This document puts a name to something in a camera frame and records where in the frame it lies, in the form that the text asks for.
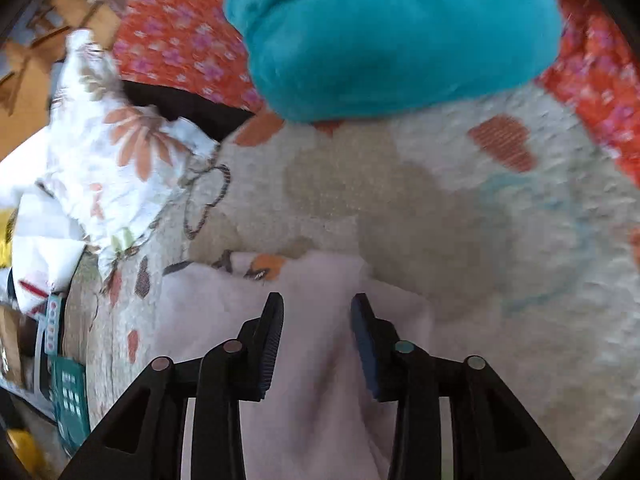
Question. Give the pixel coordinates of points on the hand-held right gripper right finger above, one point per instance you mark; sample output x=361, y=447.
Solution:
x=365, y=355

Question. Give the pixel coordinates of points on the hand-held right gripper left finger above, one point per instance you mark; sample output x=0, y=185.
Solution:
x=267, y=350

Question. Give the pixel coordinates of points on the pink embroidered sweater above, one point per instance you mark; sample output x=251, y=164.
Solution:
x=310, y=385

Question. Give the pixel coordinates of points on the cream patterned blanket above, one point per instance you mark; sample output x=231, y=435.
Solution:
x=475, y=240

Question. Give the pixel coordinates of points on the green printed box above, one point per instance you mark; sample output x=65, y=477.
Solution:
x=70, y=405

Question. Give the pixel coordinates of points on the paper strip with coloured dots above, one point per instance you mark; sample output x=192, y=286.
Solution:
x=54, y=322

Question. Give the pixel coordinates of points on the white plastic bag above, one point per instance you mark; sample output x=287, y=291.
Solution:
x=40, y=260

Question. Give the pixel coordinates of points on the white floral pillow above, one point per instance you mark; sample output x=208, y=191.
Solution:
x=110, y=160

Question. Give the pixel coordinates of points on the black cloth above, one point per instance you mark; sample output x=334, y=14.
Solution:
x=185, y=107

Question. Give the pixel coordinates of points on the yellow plastic bag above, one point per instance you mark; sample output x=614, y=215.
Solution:
x=6, y=240

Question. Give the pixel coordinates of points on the orange floral quilt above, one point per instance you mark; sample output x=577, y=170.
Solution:
x=175, y=45

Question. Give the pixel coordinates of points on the teal folded fleece garment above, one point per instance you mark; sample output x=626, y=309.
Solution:
x=395, y=35

